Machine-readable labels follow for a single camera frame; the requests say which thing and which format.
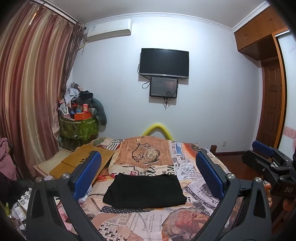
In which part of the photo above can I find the black wall television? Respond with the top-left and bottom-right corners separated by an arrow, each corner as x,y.
138,48 -> 189,78

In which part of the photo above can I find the pink clothes pile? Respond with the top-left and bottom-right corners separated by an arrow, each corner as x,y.
0,138 -> 17,181

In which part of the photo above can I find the grey plush toy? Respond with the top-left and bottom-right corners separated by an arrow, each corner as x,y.
76,90 -> 107,126

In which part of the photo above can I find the white air conditioner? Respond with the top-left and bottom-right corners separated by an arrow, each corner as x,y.
83,19 -> 132,43

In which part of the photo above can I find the right hand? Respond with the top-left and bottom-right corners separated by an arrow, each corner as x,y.
263,181 -> 273,207

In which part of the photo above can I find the black sequined garment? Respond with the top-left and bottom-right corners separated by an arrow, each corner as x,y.
103,173 -> 187,209

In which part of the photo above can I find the orange box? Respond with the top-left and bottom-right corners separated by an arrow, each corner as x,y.
74,113 -> 92,121

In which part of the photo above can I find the striped pink curtain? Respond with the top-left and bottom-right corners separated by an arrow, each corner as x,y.
1,1 -> 84,178

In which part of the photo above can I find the brown wooden door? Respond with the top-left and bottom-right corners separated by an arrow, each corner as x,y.
256,59 -> 282,147

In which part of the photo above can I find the dark wooden bedpost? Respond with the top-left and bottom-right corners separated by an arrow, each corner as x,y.
210,145 -> 217,154

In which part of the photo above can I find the green storage box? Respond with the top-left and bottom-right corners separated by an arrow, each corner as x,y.
59,117 -> 99,151

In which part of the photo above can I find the small wall monitor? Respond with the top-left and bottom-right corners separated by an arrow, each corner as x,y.
149,77 -> 179,98

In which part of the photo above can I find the yellow foam tube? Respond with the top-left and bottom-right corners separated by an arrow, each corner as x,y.
142,123 -> 174,141

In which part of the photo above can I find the printed bed quilt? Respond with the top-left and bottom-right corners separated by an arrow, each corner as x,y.
79,136 -> 219,240

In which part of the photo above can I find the wooden wardrobe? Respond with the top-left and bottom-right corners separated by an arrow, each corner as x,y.
233,1 -> 288,148

